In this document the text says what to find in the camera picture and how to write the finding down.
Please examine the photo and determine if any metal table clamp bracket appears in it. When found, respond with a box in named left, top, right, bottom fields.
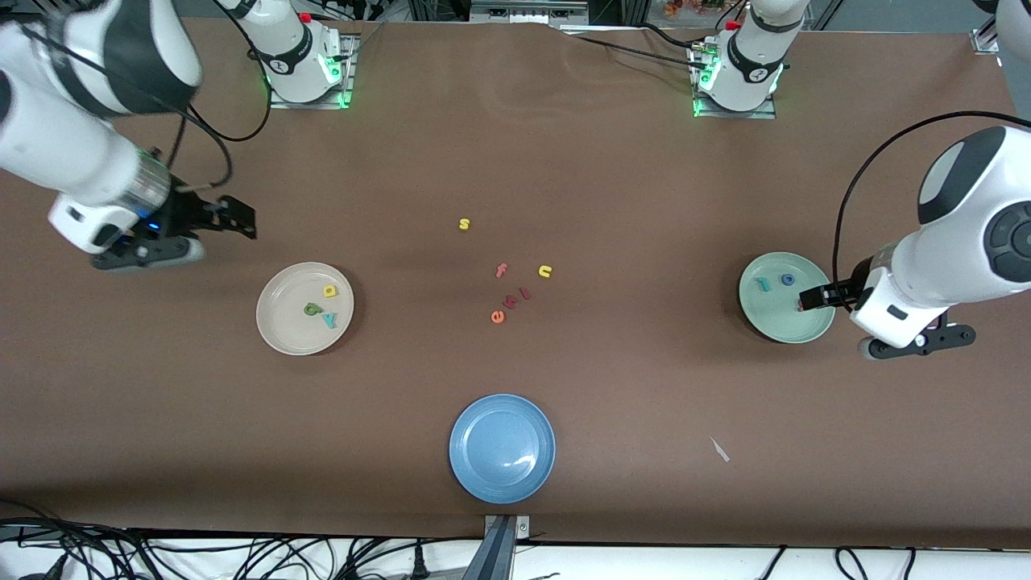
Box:
left=463, top=514, right=531, bottom=580

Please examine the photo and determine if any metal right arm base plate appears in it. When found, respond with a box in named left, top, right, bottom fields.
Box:
left=266, top=32, right=355, bottom=110

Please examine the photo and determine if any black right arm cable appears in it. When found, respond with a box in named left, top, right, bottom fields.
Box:
left=16, top=0, right=273, bottom=194

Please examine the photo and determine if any black cable on table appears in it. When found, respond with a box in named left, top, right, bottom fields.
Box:
left=564, top=32, right=702, bottom=69

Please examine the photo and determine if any blue round plate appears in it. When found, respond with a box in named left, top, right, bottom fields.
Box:
left=449, top=393, right=557, bottom=505

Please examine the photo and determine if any aluminium frame rail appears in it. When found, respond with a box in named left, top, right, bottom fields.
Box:
left=471, top=0, right=589, bottom=25

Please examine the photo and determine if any brown table cover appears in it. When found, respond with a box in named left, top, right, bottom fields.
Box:
left=0, top=12, right=1031, bottom=549

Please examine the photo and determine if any black tangled cable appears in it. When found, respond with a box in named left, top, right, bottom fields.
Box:
left=0, top=499, right=452, bottom=580

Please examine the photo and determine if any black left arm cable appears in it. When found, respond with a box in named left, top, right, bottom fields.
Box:
left=834, top=111, right=1031, bottom=303

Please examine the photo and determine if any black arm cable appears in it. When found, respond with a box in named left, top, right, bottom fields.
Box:
left=16, top=0, right=273, bottom=194
left=834, top=111, right=1031, bottom=303

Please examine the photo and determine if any beige round plate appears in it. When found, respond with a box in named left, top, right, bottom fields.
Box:
left=256, top=262, right=355, bottom=356

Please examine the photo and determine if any pale green round plate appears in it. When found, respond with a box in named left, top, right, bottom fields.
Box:
left=739, top=252, right=837, bottom=345

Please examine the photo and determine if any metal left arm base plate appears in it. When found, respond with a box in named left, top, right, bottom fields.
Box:
left=689, top=40, right=778, bottom=120

